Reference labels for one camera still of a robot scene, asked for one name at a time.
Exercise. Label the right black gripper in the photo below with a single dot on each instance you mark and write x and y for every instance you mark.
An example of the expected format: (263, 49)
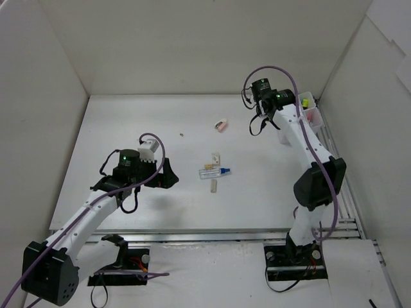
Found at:
(266, 107)

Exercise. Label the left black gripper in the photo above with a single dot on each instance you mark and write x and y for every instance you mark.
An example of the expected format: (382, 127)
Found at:
(159, 174)

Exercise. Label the yellow cap black highlighter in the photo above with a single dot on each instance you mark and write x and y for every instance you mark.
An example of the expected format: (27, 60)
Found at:
(305, 103)

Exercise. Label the clear glue bottle blue cap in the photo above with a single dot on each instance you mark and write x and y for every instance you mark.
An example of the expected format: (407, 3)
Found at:
(217, 172)

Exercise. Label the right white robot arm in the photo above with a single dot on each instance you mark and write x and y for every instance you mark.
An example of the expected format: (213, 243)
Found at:
(322, 173)

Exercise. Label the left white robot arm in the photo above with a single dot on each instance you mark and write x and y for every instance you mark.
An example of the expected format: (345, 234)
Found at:
(53, 269)

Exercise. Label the white compartment organizer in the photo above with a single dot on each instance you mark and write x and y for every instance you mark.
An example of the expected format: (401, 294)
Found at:
(295, 109)

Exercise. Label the beige eraser stick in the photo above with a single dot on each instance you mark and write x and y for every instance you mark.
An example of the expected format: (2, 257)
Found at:
(213, 186)

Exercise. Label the pink white eraser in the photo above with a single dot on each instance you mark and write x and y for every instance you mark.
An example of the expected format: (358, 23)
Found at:
(221, 125)

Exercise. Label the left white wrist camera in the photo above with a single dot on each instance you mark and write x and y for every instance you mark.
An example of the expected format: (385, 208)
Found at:
(147, 150)

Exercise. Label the aluminium rail front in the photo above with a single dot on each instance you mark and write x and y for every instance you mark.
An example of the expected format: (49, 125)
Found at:
(181, 236)

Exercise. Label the aluminium rail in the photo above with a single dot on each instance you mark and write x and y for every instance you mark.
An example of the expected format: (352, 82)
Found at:
(349, 213)
(181, 236)

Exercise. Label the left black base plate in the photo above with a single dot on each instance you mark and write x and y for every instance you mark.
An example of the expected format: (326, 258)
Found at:
(134, 264)

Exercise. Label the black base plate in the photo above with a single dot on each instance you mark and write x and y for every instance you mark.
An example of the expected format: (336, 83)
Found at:
(308, 265)
(134, 264)

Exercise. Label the aluminium rail right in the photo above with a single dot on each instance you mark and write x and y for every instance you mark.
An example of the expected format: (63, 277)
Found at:
(349, 213)

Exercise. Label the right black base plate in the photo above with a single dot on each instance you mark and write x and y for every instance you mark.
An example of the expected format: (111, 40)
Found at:
(308, 265)

